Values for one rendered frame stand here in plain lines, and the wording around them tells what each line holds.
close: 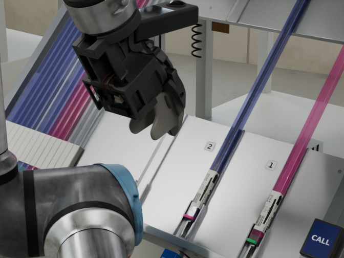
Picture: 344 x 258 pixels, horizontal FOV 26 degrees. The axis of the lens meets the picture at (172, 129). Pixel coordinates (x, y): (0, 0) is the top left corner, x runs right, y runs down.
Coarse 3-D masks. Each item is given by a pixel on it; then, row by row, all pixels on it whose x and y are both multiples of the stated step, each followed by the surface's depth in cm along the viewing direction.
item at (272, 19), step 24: (192, 0) 130; (216, 0) 128; (240, 0) 125; (264, 0) 123; (288, 0) 120; (312, 0) 118; (336, 0) 116; (240, 24) 123; (264, 24) 120; (312, 24) 116; (336, 24) 114
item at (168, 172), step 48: (96, 144) 124; (144, 144) 119; (192, 144) 115; (240, 144) 111; (288, 144) 107; (144, 192) 114; (192, 192) 110; (240, 192) 107; (288, 192) 103; (192, 240) 106; (240, 240) 103; (288, 240) 100
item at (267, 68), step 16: (304, 0) 117; (288, 16) 117; (288, 32) 116; (272, 48) 115; (272, 64) 114; (256, 80) 114; (256, 96) 113; (240, 112) 112; (240, 128) 111; (224, 144) 111; (224, 160) 110; (192, 208) 108
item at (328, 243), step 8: (320, 224) 94; (312, 232) 94; (320, 232) 93; (328, 232) 93; (336, 232) 92; (312, 240) 93; (320, 240) 93; (328, 240) 92; (304, 248) 93; (312, 248) 92; (320, 248) 92; (328, 248) 92; (320, 256) 92
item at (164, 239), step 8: (144, 224) 109; (144, 232) 109; (152, 232) 108; (160, 232) 107; (152, 240) 113; (160, 240) 108; (168, 240) 106; (176, 240) 105; (184, 240) 104; (168, 248) 112; (176, 248) 108; (184, 248) 104; (192, 248) 103; (200, 248) 103; (184, 256) 111; (192, 256) 107; (200, 256) 103; (208, 256) 101; (216, 256) 101; (224, 256) 100
